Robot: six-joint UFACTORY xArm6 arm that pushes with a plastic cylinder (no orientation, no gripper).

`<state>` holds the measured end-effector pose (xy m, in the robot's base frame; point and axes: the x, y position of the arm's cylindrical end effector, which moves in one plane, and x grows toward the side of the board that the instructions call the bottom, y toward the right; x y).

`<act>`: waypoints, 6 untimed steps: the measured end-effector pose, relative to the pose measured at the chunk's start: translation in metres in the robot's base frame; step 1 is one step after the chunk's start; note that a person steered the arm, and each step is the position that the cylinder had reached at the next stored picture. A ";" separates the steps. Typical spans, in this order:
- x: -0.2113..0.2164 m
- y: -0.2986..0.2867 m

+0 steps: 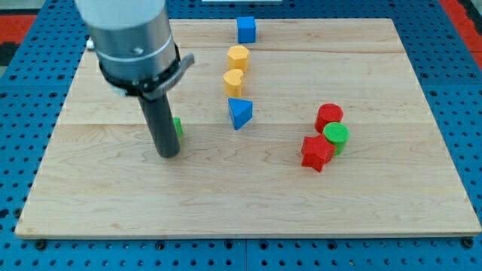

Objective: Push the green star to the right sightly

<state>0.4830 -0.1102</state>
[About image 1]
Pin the yellow hexagon block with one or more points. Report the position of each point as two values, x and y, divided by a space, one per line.
238 58

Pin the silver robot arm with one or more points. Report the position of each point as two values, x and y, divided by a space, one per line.
138 56

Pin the green cylinder block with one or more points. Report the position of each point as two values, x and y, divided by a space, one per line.
337 134

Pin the green star block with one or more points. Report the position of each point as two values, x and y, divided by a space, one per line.
178 127

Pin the blue cube block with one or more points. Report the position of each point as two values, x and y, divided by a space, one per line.
246 30

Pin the red star block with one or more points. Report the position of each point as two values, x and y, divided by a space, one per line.
316 152

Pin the yellow heart block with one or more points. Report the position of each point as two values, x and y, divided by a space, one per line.
233 83

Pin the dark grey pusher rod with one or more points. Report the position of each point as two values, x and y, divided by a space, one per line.
158 116

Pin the blue triangle block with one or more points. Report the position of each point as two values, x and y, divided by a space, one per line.
240 112

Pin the wooden board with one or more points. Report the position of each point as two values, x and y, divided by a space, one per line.
101 177

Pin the red cylinder block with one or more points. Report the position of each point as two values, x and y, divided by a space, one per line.
327 113

